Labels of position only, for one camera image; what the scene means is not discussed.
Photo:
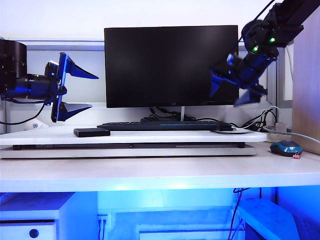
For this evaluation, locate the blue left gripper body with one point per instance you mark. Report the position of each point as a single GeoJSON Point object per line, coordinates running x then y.
{"type": "Point", "coordinates": [60, 87]}

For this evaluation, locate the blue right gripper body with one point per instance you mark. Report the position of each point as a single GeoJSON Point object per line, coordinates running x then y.
{"type": "Point", "coordinates": [232, 72]}

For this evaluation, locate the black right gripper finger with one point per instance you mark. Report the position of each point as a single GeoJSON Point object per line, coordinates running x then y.
{"type": "Point", "coordinates": [247, 98]}
{"type": "Point", "coordinates": [215, 83]}

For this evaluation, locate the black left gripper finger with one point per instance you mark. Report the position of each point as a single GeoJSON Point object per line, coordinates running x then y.
{"type": "Point", "coordinates": [75, 71]}
{"type": "Point", "coordinates": [70, 110]}

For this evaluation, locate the black portable hard drive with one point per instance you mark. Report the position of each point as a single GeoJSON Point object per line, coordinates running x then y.
{"type": "Point", "coordinates": [91, 132]}

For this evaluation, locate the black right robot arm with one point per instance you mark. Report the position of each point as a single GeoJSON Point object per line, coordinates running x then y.
{"type": "Point", "coordinates": [260, 37]}

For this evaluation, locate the white paper cup blue logo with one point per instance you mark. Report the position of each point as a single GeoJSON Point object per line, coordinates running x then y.
{"type": "Point", "coordinates": [37, 125]}

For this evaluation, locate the white charger plug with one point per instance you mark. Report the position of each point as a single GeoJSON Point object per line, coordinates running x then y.
{"type": "Point", "coordinates": [279, 125]}

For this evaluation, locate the silver monitor stand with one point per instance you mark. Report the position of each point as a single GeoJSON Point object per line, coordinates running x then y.
{"type": "Point", "coordinates": [183, 113]}

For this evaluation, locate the white power strip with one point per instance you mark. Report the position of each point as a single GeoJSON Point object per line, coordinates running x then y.
{"type": "Point", "coordinates": [276, 136]}

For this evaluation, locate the black computer monitor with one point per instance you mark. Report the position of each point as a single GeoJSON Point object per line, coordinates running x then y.
{"type": "Point", "coordinates": [162, 67]}

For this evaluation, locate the light wooden cabinet panel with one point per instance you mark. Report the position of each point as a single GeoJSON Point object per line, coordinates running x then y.
{"type": "Point", "coordinates": [307, 100]}

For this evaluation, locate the blue and black mouse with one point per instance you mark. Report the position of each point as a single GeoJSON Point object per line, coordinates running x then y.
{"type": "Point", "coordinates": [286, 148]}

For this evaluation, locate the grey desk riser base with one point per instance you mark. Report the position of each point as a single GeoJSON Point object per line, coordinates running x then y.
{"type": "Point", "coordinates": [125, 152]}

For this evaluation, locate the pink binder clip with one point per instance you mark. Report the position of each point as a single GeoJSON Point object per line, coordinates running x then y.
{"type": "Point", "coordinates": [297, 156]}

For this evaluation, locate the black keyboard with blue stripe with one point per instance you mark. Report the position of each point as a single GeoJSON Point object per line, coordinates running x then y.
{"type": "Point", "coordinates": [150, 125]}

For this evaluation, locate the white desk riser board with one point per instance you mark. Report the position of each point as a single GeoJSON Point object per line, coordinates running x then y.
{"type": "Point", "coordinates": [150, 138]}

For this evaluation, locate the white drawer cabinet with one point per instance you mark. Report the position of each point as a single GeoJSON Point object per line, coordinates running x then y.
{"type": "Point", "coordinates": [30, 215]}

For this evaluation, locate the white computer tower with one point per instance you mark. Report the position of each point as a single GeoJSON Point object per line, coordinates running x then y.
{"type": "Point", "coordinates": [265, 220]}

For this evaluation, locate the grey desk partition frame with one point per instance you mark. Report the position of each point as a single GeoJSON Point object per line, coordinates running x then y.
{"type": "Point", "coordinates": [82, 57]}

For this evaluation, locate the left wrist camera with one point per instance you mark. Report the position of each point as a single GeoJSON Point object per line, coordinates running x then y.
{"type": "Point", "coordinates": [51, 68]}

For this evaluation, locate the white wall socket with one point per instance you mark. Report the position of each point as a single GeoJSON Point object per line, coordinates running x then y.
{"type": "Point", "coordinates": [102, 218]}

